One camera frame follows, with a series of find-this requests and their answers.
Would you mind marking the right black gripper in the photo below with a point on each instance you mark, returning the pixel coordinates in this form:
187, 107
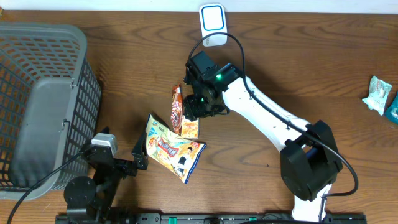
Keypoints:
191, 111

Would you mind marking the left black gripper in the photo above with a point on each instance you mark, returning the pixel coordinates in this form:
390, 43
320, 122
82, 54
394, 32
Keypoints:
130, 169

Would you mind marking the small orange tissue box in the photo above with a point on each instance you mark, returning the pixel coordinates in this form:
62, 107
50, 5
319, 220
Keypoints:
190, 129

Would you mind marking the orange red snack bar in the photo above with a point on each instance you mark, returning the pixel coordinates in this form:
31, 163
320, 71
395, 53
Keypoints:
177, 109

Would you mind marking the large snack chip bag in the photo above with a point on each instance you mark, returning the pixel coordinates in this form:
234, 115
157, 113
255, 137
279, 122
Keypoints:
174, 152

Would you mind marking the mint green wipes packet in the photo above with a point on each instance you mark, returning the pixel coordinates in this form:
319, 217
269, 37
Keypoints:
378, 93

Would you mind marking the teal mouthwash bottle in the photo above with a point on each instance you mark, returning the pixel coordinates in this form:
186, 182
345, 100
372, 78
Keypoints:
391, 112

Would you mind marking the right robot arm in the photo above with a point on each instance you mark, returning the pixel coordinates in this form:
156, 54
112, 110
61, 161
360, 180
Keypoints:
309, 162

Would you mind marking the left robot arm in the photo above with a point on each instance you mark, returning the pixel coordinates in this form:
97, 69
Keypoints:
90, 199

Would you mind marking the white barcode scanner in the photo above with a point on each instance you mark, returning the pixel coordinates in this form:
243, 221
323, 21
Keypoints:
212, 20

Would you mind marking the grey plastic basket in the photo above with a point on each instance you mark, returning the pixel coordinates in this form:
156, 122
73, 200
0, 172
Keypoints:
50, 100

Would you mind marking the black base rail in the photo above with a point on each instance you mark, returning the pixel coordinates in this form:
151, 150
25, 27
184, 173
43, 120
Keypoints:
155, 218

